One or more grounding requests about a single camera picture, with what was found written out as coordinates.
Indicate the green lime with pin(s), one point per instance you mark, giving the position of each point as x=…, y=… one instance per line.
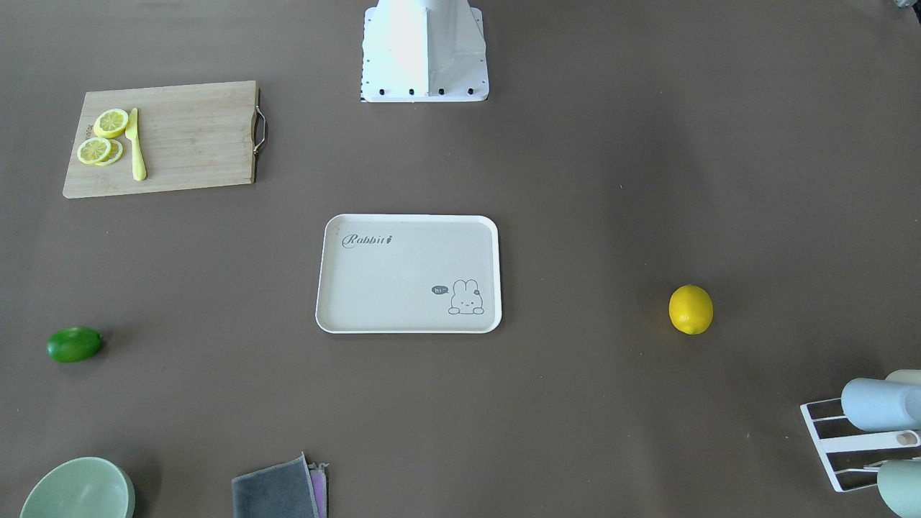
x=73, y=344

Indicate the purple cloth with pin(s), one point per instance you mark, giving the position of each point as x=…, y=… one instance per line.
x=318, y=475

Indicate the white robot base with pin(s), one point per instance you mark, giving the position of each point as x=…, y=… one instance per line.
x=424, y=51

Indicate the beige rabbit tray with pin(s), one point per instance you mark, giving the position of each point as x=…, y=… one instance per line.
x=417, y=274

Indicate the green bowl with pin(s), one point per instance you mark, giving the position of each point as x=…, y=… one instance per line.
x=82, y=487

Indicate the wooden cutting board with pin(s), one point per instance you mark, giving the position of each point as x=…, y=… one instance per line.
x=191, y=137

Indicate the yellow lemon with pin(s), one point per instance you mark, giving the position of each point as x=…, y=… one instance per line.
x=691, y=309

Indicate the mint green cup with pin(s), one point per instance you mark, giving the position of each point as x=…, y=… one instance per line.
x=898, y=482

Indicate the light blue cup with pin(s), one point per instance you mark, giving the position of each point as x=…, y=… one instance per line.
x=881, y=406

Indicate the hidden lemon slice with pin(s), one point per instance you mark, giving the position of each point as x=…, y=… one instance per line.
x=117, y=150

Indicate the white wire cup rack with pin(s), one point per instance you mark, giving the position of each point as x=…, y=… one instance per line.
x=852, y=457

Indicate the yellow plastic knife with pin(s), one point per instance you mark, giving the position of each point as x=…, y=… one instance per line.
x=139, y=170

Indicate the cream cup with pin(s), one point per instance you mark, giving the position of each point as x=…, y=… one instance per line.
x=906, y=376

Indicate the upper lemon slice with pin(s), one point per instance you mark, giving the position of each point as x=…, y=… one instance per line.
x=111, y=124

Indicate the front lemon slice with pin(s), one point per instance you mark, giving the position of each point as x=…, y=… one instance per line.
x=94, y=150

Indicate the grey cloth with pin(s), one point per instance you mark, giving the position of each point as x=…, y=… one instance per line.
x=283, y=490

